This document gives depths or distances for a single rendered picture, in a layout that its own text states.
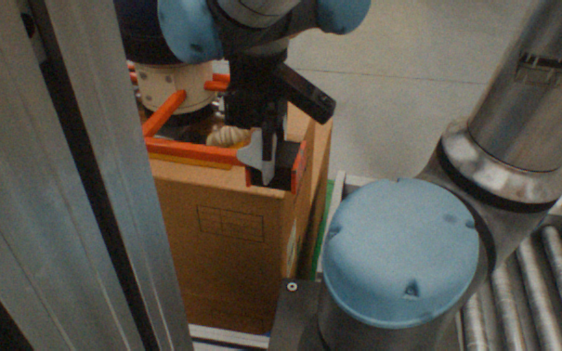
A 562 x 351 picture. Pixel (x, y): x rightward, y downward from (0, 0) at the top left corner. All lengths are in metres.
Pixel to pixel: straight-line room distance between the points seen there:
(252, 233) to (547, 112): 0.69
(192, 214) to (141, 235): 0.79
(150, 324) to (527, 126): 0.30
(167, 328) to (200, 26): 0.25
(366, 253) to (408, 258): 0.03
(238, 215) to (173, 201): 0.15
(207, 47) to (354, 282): 0.23
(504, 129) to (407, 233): 0.12
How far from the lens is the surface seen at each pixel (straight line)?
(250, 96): 0.62
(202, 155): 0.74
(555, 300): 1.46
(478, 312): 1.25
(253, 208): 0.88
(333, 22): 0.46
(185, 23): 0.39
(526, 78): 0.36
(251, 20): 0.37
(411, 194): 0.37
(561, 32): 0.35
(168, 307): 0.21
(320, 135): 1.76
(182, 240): 1.04
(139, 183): 0.16
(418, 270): 0.32
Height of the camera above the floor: 1.50
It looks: 39 degrees down
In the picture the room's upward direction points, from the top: straight up
